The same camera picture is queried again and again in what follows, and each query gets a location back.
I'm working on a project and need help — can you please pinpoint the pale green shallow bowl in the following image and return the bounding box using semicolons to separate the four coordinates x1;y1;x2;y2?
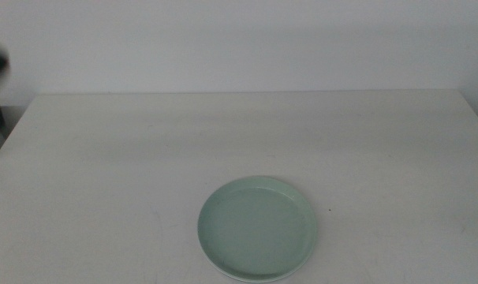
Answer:
196;175;318;282

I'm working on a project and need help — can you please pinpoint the white shallow bowl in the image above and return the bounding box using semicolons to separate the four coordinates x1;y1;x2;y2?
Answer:
201;244;315;284

